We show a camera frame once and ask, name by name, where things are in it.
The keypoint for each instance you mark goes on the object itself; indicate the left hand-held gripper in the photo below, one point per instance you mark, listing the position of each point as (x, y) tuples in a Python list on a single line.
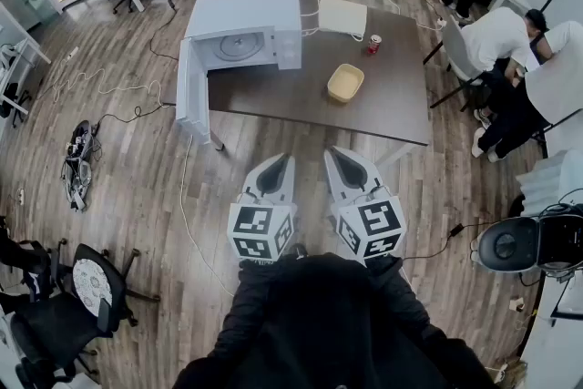
[(259, 223)]

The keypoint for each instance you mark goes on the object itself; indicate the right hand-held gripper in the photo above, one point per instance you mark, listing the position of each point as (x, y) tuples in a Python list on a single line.
[(371, 225)]

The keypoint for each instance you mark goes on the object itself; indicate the yellow food container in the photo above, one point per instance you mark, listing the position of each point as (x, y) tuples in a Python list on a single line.
[(345, 81)]

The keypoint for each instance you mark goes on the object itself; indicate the white microwave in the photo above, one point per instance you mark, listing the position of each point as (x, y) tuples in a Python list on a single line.
[(246, 9)]

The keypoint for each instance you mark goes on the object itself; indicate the person's left forearm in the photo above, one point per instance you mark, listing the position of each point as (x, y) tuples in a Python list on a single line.
[(248, 300)]

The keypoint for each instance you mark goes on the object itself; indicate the person's right forearm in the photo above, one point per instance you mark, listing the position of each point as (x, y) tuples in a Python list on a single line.
[(401, 300)]

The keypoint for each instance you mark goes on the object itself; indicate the person's black shoe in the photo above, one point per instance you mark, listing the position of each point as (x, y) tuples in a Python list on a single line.
[(298, 250)]

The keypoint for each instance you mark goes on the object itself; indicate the black power adapter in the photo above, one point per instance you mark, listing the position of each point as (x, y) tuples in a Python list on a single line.
[(456, 230)]

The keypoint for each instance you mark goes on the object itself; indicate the red soda can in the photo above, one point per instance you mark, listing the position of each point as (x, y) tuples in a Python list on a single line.
[(374, 44)]

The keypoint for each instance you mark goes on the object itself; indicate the person's black jacket torso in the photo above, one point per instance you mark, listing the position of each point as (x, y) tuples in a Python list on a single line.
[(319, 323)]

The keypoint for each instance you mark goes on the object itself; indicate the cream flat box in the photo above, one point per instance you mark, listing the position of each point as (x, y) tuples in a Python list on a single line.
[(342, 16)]

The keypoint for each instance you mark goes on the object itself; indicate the grey chair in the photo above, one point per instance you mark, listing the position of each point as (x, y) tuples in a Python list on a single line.
[(457, 54)]

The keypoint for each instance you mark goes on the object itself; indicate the black and white headset device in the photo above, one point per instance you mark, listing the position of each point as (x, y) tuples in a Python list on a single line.
[(510, 243)]

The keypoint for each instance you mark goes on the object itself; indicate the stack of white foam sheets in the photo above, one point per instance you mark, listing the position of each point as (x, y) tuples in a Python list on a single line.
[(546, 187)]

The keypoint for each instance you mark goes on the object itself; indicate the white chair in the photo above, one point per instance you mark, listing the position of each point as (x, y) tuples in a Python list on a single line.
[(558, 91)]

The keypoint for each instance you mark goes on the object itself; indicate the white power strip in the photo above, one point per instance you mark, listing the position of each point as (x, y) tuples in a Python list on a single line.
[(73, 53)]

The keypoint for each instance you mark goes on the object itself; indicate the black office chair patterned cushion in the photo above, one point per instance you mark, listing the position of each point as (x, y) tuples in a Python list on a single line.
[(59, 323)]

